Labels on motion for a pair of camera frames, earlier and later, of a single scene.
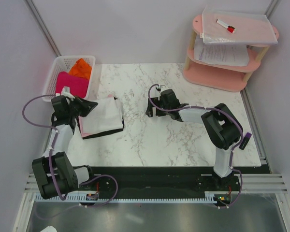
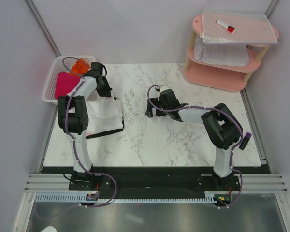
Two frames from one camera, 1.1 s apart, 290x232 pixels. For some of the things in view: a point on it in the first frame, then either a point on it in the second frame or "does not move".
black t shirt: (100, 133) does not move
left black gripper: (87, 106) → (107, 93)
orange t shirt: (81, 68) does not move
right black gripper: (149, 111) does not move
